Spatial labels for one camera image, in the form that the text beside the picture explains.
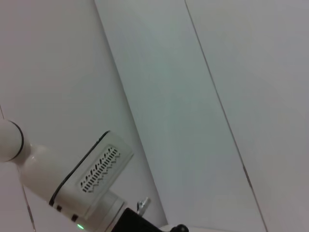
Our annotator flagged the metal thumb screw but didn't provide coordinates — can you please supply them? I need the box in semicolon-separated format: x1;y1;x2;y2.
136;196;151;216

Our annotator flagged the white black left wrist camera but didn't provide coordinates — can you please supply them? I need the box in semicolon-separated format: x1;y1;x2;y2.
49;130;135;223

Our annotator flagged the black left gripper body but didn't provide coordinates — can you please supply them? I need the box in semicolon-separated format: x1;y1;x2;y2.
106;207;189;232

